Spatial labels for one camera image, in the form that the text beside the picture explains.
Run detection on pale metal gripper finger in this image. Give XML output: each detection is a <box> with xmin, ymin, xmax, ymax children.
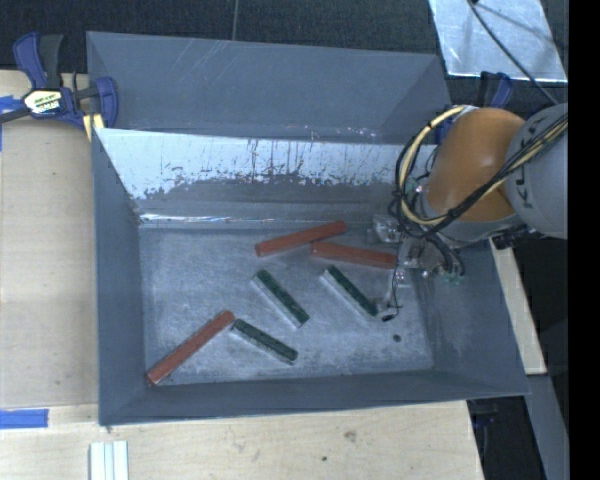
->
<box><xmin>378</xmin><ymin>266</ymin><xmax>405</xmax><ymax>314</ymax></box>
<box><xmin>381</xmin><ymin>269</ymin><xmax>410</xmax><ymax>323</ymax></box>

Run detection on dark green flat block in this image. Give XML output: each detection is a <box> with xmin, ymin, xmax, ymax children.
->
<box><xmin>250</xmin><ymin>268</ymin><xmax>312</xmax><ymax>329</ymax></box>
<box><xmin>320</xmin><ymin>264</ymin><xmax>382</xmax><ymax>319</ymax></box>
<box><xmin>229</xmin><ymin>318</ymin><xmax>300</xmax><ymax>366</ymax></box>

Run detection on red-brown flat block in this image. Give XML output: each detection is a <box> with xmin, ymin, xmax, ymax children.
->
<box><xmin>253</xmin><ymin>220</ymin><xmax>349</xmax><ymax>259</ymax></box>
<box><xmin>145</xmin><ymin>309</ymin><xmax>237</xmax><ymax>387</ymax></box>
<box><xmin>309</xmin><ymin>240</ymin><xmax>399</xmax><ymax>271</ymax></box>

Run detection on grey metal bin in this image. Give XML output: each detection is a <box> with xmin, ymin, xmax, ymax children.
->
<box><xmin>85</xmin><ymin>30</ymin><xmax>532</xmax><ymax>427</ymax></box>

